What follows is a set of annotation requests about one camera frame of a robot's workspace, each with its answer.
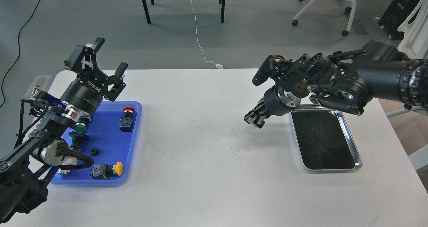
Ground red push button switch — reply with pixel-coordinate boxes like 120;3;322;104
119;106;135;132

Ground black cable on floor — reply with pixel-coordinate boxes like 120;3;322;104
0;0;81;110

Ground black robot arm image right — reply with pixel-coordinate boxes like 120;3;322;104
244;40;428;128

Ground white grey office chair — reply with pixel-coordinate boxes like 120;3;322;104
398;0;427;111

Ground small black gear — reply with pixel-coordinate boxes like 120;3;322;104
90;148;99;156

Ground blue plastic tray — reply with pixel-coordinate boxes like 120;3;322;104
51;101;142;186

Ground green push button switch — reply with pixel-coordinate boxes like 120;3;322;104
68;121;90;151

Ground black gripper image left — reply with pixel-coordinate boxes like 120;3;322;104
60;37;128;115

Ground silver metal tray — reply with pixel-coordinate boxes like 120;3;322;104
291;105;362;173

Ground black table legs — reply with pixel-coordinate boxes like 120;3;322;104
138;0;226;25

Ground orange white green switch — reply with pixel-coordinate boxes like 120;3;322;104
58;155;76;177

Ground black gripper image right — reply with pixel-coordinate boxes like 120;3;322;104
244;88;301;128

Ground yellow push button switch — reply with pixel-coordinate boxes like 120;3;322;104
90;161;124;179

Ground black equipment case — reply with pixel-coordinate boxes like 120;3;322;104
378;0;420;40

